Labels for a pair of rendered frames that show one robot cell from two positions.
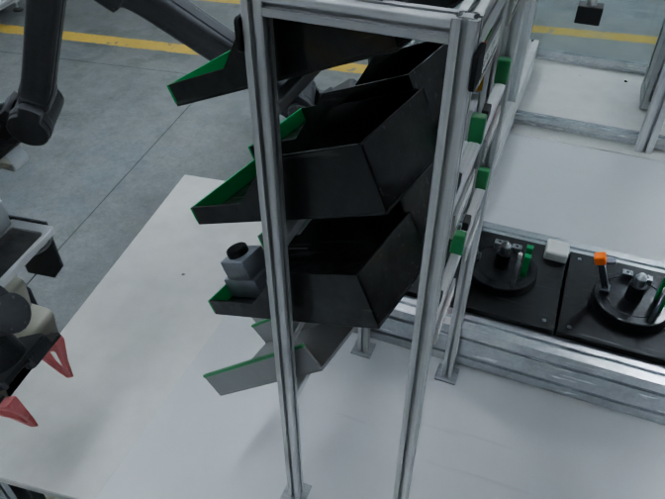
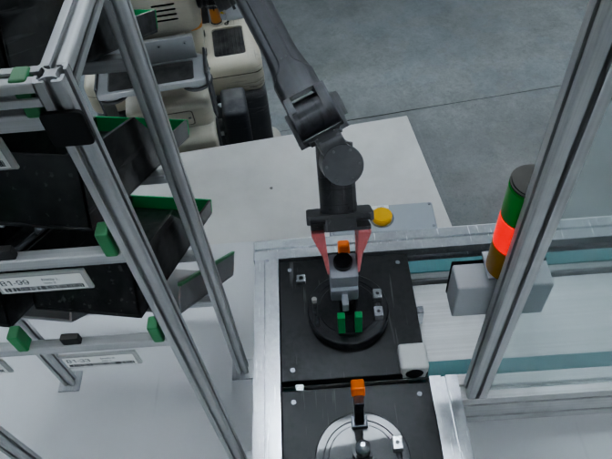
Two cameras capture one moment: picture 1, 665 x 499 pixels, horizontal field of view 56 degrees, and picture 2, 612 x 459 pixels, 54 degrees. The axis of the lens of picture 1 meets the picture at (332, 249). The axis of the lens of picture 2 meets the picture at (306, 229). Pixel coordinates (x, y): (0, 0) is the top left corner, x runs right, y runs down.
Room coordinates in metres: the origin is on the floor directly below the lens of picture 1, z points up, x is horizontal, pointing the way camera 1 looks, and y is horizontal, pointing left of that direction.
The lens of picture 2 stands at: (0.78, -0.58, 1.89)
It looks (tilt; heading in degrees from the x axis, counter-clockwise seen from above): 52 degrees down; 71
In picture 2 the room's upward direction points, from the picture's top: 6 degrees counter-clockwise
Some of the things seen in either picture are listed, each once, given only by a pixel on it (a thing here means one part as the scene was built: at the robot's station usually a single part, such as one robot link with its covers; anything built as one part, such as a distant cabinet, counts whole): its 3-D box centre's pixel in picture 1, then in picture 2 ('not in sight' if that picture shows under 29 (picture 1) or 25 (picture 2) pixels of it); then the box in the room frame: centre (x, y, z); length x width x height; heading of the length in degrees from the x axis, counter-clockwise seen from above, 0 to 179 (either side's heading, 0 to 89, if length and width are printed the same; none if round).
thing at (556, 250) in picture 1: (504, 256); (362, 453); (0.91, -0.34, 1.01); 0.24 x 0.24 x 0.13; 68
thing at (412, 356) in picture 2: not in sight; (412, 361); (1.06, -0.23, 0.97); 0.05 x 0.05 x 0.04; 68
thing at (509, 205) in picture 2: not in sight; (528, 199); (1.14, -0.28, 1.38); 0.05 x 0.05 x 0.05
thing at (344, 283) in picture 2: not in sight; (343, 277); (1.00, -0.10, 1.09); 0.08 x 0.04 x 0.07; 68
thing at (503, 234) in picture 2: not in sight; (518, 229); (1.14, -0.28, 1.33); 0.05 x 0.05 x 0.05
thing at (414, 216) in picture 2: not in sight; (381, 227); (1.17, 0.07, 0.93); 0.21 x 0.07 x 0.06; 158
